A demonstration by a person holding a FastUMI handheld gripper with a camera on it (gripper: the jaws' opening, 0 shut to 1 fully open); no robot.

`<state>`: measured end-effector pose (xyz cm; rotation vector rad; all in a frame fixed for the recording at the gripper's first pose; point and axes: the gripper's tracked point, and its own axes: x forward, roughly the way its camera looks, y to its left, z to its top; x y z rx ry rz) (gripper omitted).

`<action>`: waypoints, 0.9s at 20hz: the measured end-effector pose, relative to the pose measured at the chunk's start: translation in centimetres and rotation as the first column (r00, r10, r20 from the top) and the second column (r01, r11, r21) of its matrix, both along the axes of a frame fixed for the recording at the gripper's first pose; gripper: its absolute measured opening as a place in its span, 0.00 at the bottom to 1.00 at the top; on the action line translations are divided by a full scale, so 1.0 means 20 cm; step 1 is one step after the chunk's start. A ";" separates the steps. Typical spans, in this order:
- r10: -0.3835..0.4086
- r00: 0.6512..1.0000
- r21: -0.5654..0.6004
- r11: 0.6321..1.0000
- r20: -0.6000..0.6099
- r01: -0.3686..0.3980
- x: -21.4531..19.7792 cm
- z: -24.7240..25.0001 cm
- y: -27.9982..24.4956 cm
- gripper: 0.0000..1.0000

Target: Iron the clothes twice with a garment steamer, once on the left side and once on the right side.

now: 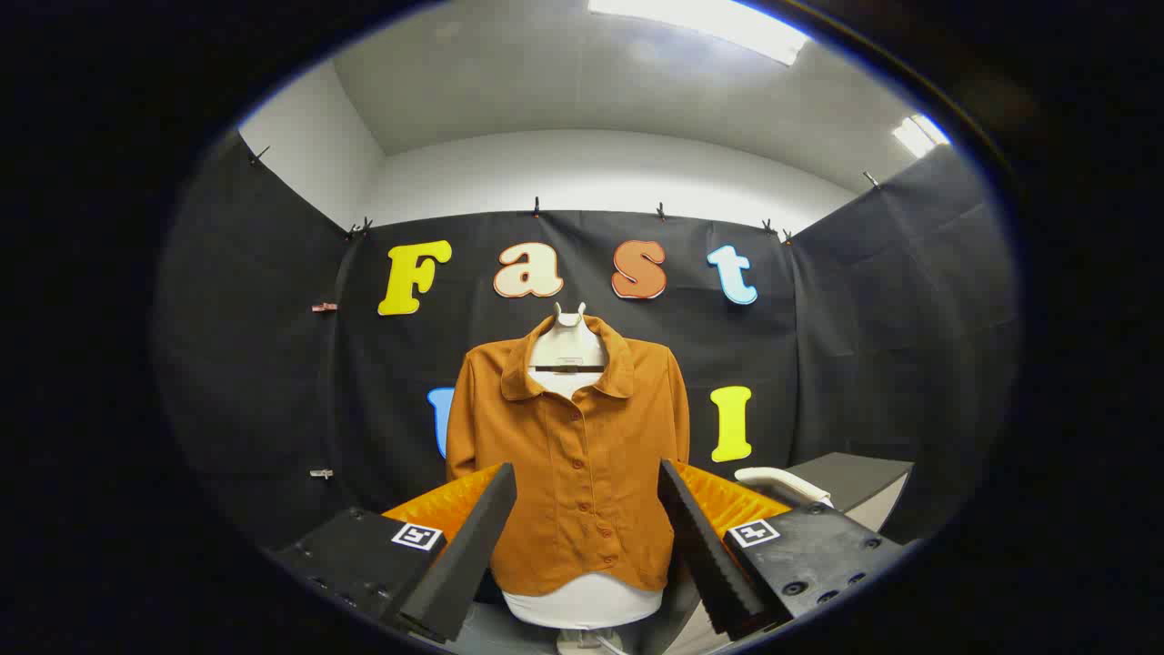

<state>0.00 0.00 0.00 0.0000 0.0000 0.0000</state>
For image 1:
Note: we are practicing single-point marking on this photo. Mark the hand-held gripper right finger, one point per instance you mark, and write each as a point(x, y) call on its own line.
point(705, 546)

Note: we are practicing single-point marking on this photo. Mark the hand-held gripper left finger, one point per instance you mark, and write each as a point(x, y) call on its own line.
point(464, 555)

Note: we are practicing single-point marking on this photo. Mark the white garment steamer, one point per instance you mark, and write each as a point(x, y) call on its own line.
point(773, 478)

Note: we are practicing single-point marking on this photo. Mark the orange-brown button shirt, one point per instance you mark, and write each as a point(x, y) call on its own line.
point(582, 455)

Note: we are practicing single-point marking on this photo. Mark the white mannequin torso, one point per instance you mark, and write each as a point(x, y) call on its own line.
point(568, 350)

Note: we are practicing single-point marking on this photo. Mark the black backdrop cloth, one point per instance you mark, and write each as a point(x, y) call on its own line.
point(273, 364)

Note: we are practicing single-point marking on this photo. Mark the row of black cloth clips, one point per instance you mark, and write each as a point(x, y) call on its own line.
point(536, 208)

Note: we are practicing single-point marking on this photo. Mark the small ceiling light panel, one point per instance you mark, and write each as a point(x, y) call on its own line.
point(918, 135)

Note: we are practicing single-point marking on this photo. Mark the large ceiling light panel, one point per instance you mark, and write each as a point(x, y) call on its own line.
point(709, 18)

